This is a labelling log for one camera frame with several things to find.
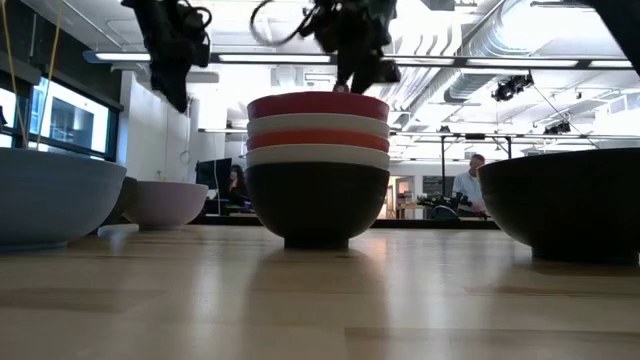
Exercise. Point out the white bowl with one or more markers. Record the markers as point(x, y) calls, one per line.
point(317, 155)
point(317, 121)

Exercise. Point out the ceiling light strip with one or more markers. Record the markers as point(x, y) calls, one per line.
point(275, 58)
point(610, 64)
point(125, 56)
point(520, 63)
point(425, 60)

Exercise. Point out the person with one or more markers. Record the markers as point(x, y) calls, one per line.
point(237, 182)
point(470, 187)

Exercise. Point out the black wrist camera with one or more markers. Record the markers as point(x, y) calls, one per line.
point(200, 47)
point(389, 71)

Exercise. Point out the black ceiling spotlight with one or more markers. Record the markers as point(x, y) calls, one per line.
point(557, 128)
point(511, 87)

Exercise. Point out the blue-grey bowl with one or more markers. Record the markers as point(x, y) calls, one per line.
point(50, 195)

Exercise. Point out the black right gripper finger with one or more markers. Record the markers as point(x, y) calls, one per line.
point(344, 70)
point(366, 75)

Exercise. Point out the black background robot arm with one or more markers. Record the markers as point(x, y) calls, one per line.
point(442, 207)

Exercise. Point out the orange bowl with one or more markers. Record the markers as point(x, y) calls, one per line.
point(317, 137)

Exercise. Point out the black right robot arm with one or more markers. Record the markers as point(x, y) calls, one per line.
point(625, 25)

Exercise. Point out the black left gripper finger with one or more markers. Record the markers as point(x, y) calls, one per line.
point(181, 85)
point(162, 77)

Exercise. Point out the black computer monitor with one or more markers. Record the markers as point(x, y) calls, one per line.
point(214, 172)

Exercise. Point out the black aluminium table frame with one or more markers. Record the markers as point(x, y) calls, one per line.
point(425, 224)

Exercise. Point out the black-framed window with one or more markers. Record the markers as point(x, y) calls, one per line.
point(75, 120)

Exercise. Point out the black metal frame stand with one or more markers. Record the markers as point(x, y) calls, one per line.
point(475, 136)

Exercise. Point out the red bowl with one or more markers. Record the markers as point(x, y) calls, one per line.
point(317, 105)

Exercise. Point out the pale pink bowl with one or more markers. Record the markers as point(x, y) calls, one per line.
point(167, 202)

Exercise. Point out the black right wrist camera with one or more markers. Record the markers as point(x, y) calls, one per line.
point(389, 71)

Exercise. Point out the silver ventilation duct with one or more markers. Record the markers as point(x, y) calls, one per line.
point(470, 85)

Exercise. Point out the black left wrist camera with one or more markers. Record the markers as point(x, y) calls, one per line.
point(200, 47)

